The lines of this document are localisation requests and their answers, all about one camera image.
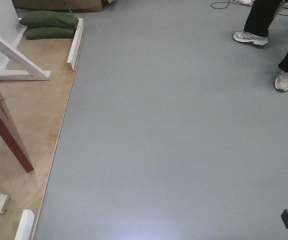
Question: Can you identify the brown wooden door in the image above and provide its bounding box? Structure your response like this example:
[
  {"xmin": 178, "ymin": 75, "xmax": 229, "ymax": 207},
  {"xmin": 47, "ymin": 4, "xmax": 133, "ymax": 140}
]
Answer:
[{"xmin": 0, "ymin": 92, "xmax": 34, "ymax": 173}]

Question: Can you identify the plywood door base platform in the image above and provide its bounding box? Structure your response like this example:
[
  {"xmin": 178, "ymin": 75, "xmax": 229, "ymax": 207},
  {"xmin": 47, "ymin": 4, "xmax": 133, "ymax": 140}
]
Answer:
[{"xmin": 0, "ymin": 25, "xmax": 76, "ymax": 240}]

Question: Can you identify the grey white sneaker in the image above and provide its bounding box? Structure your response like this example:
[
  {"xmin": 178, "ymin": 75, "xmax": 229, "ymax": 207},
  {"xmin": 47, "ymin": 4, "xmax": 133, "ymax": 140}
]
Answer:
[
  {"xmin": 232, "ymin": 31, "xmax": 268, "ymax": 47},
  {"xmin": 274, "ymin": 71, "xmax": 288, "ymax": 92}
]

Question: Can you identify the green sandbag lower stacked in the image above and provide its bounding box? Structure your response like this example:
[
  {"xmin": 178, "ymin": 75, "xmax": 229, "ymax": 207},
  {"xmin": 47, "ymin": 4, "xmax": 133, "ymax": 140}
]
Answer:
[{"xmin": 24, "ymin": 27, "xmax": 76, "ymax": 40}]

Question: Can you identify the green sandbag stacked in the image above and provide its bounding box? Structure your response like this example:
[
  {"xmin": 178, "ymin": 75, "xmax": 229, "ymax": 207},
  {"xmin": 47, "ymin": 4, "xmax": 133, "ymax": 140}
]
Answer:
[
  {"xmin": 19, "ymin": 10, "xmax": 79, "ymax": 29},
  {"xmin": 24, "ymin": 27, "xmax": 76, "ymax": 40}
]

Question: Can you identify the cardboard box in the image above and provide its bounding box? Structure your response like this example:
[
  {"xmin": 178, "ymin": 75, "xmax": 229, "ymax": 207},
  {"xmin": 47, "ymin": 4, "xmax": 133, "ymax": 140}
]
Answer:
[{"xmin": 12, "ymin": 0, "xmax": 104, "ymax": 12}]

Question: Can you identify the green sandbag upper stacked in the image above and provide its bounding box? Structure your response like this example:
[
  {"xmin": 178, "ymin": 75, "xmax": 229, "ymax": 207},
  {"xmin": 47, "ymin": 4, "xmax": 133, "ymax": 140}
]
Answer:
[{"xmin": 19, "ymin": 10, "xmax": 79, "ymax": 29}]

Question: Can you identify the white wooden border rail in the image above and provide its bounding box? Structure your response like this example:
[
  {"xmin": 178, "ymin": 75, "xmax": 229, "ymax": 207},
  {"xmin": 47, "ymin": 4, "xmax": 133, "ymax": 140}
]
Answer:
[{"xmin": 66, "ymin": 18, "xmax": 85, "ymax": 71}]

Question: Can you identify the white diagonal brace frame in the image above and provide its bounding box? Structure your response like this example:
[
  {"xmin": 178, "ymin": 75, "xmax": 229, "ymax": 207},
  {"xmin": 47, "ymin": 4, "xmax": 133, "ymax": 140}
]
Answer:
[{"xmin": 0, "ymin": 29, "xmax": 51, "ymax": 81}]

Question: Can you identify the white rail lower platform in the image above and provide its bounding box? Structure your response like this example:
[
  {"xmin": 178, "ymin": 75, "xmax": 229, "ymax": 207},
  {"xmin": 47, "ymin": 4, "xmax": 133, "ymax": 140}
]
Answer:
[{"xmin": 14, "ymin": 209, "xmax": 35, "ymax": 240}]

